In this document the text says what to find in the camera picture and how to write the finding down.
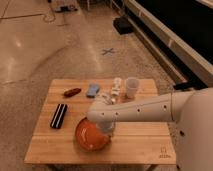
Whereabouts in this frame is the orange ceramic bowl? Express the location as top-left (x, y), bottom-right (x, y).
top-left (75, 118), bottom-right (110, 151)

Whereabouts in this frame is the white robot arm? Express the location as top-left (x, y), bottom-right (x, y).
top-left (86, 88), bottom-right (213, 171)

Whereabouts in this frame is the blue sponge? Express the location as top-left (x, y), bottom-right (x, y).
top-left (86, 84), bottom-right (100, 98)

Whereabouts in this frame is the wooden folding table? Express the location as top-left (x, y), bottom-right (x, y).
top-left (24, 79), bottom-right (176, 165)

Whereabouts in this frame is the white plastic bottle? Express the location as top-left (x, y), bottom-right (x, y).
top-left (111, 77), bottom-right (122, 103)

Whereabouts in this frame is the dark red sausage toy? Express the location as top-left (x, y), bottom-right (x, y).
top-left (63, 88), bottom-right (81, 97)

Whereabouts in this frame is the black striped eyeglass case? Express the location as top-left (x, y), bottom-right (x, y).
top-left (50, 104), bottom-right (68, 129)

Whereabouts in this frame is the translucent plastic cup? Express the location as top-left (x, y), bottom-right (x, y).
top-left (125, 77), bottom-right (140, 99)

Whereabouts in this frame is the black bag on floor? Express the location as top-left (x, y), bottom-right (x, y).
top-left (113, 17), bottom-right (133, 35)

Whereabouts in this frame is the grey equipment on floor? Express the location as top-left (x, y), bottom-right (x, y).
top-left (52, 0), bottom-right (77, 12)

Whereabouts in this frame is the black floor cable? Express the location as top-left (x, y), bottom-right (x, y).
top-left (42, 2), bottom-right (69, 27)

